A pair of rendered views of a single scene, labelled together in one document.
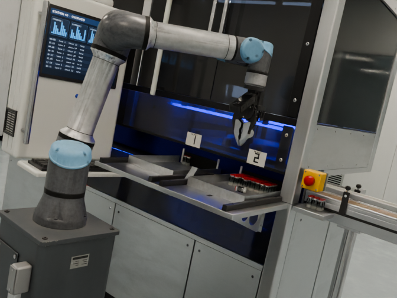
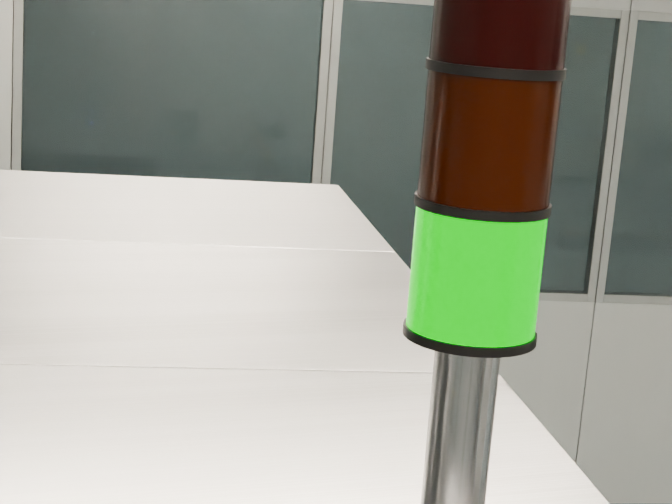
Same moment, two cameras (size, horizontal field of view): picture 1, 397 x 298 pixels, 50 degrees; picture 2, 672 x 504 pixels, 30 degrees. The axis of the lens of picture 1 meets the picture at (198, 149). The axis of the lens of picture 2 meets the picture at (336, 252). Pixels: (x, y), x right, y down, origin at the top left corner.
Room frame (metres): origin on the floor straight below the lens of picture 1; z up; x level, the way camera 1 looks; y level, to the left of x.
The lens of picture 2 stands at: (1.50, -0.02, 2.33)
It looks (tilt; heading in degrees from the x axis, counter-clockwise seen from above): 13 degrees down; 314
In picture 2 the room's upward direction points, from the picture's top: 4 degrees clockwise
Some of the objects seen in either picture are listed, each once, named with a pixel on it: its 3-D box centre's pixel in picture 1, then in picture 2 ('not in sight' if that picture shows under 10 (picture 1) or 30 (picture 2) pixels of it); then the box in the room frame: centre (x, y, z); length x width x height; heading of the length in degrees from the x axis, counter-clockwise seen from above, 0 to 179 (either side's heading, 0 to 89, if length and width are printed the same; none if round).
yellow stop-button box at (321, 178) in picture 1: (314, 180); not in sight; (1.64, -0.46, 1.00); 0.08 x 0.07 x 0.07; 144
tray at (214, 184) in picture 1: (238, 187); not in sight; (1.69, -0.19, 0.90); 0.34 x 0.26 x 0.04; 144
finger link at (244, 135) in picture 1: (248, 133); not in sight; (1.51, -0.16, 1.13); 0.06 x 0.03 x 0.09; 144
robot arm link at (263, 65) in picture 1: (259, 57); not in sight; (1.52, -0.14, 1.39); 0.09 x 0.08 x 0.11; 107
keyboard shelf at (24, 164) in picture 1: (71, 167); not in sight; (1.92, 0.55, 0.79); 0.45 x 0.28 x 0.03; 136
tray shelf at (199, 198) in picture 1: (194, 182); not in sight; (1.74, -0.01, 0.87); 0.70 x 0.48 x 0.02; 54
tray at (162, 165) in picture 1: (175, 165); not in sight; (1.89, 0.08, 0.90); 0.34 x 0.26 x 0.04; 144
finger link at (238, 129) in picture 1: (241, 132); not in sight; (1.53, -0.14, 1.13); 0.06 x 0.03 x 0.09; 144
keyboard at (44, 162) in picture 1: (78, 165); not in sight; (1.88, 0.51, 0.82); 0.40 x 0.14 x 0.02; 136
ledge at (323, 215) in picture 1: (314, 211); not in sight; (1.66, -0.50, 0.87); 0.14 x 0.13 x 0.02; 144
